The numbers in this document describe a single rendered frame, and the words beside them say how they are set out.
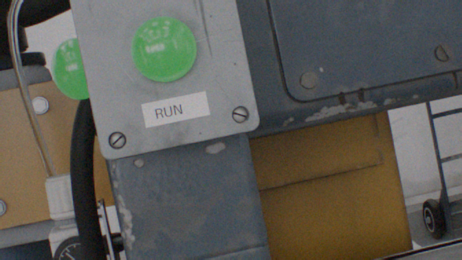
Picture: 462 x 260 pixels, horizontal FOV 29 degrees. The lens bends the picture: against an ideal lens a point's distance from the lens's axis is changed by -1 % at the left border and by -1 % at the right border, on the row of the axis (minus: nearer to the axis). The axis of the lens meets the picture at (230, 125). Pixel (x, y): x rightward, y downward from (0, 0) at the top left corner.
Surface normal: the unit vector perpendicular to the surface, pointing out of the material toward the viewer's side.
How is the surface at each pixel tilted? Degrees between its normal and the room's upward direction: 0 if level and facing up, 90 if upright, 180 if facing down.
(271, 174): 90
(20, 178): 90
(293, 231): 90
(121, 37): 90
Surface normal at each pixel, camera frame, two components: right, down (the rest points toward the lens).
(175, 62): 0.36, 0.43
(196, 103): 0.13, 0.03
